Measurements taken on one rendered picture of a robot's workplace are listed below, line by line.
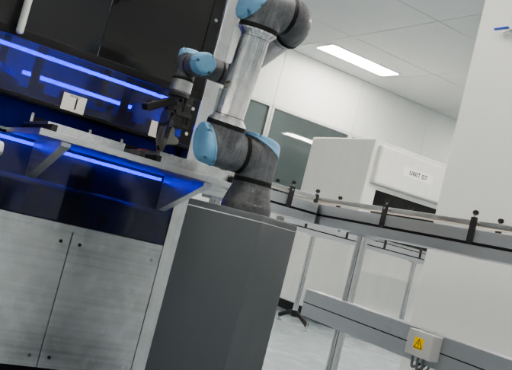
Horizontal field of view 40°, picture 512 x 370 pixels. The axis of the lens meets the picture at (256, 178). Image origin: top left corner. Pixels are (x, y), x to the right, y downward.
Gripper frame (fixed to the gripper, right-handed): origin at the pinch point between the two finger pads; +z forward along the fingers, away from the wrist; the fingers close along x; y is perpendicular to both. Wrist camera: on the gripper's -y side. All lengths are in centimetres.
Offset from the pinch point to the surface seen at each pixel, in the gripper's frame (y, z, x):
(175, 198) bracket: 15.7, 14.9, 10.4
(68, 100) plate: -26.7, -8.8, 25.3
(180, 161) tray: 3.6, 3.2, -12.0
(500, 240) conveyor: 98, 2, -65
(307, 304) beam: 101, 45, 31
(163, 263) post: 24, 40, 25
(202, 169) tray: 12.0, 3.6, -12.1
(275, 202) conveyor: 74, 5, 36
